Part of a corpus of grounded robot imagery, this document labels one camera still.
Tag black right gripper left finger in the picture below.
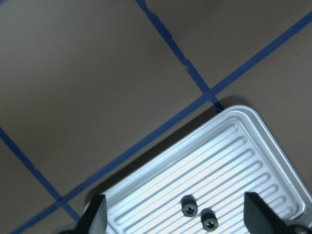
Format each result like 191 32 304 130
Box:
74 195 108 234

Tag small black bearing gear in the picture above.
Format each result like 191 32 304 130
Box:
181 195 198 217

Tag ribbed metal tray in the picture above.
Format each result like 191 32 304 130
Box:
104 105 312 234

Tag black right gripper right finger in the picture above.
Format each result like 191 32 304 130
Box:
244 192 286 234

